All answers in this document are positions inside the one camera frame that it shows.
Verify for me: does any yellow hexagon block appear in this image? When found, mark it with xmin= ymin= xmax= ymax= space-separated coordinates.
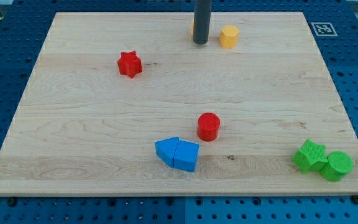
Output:
xmin=219 ymin=25 xmax=240 ymax=49

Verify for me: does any yellow heart block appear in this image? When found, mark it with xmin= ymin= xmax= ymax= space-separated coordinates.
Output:
xmin=190 ymin=19 xmax=194 ymax=37

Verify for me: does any red cylinder block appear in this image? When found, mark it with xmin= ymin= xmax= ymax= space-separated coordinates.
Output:
xmin=197 ymin=112 xmax=221 ymax=141

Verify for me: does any blue triangle block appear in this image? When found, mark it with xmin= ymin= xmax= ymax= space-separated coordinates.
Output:
xmin=155 ymin=137 xmax=180 ymax=168

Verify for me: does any blue pentagon block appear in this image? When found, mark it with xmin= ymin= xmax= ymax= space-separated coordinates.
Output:
xmin=173 ymin=140 xmax=200 ymax=172

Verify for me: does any wooden board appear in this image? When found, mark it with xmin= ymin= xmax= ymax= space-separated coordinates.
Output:
xmin=0 ymin=12 xmax=358 ymax=197

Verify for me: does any red star block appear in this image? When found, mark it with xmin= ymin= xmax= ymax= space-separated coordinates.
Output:
xmin=117 ymin=50 xmax=142 ymax=78

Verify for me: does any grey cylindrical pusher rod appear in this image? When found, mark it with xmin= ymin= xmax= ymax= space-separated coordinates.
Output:
xmin=193 ymin=0 xmax=212 ymax=45

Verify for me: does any green star block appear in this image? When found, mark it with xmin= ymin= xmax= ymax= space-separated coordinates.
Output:
xmin=292 ymin=139 xmax=328 ymax=174

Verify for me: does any white fiducial marker tag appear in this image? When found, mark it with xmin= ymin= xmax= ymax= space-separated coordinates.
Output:
xmin=311 ymin=22 xmax=337 ymax=37

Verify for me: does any green cylinder block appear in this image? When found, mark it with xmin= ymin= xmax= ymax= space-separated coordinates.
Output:
xmin=319 ymin=151 xmax=354 ymax=182

